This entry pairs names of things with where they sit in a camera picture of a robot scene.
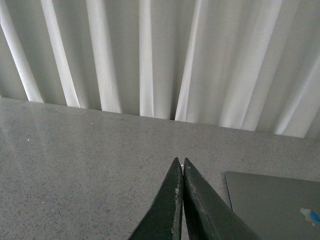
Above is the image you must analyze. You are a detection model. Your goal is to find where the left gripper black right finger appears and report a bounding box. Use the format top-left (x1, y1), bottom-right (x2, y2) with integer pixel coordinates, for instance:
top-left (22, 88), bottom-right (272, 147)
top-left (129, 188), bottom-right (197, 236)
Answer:
top-left (183, 158), bottom-right (260, 240)

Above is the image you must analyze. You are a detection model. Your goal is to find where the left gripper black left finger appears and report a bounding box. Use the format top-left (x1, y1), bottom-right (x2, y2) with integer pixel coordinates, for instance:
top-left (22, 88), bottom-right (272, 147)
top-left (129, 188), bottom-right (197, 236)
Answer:
top-left (129, 157), bottom-right (184, 240)

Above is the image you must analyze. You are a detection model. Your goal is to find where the silver laptop computer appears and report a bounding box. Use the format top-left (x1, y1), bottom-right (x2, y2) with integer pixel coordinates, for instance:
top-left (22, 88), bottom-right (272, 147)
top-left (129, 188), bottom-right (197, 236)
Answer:
top-left (225, 171), bottom-right (320, 240)

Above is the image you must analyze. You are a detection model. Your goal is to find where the white pleated curtain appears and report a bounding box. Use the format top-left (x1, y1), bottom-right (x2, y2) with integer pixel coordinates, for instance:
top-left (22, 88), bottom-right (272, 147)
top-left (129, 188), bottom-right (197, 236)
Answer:
top-left (0, 0), bottom-right (320, 139)

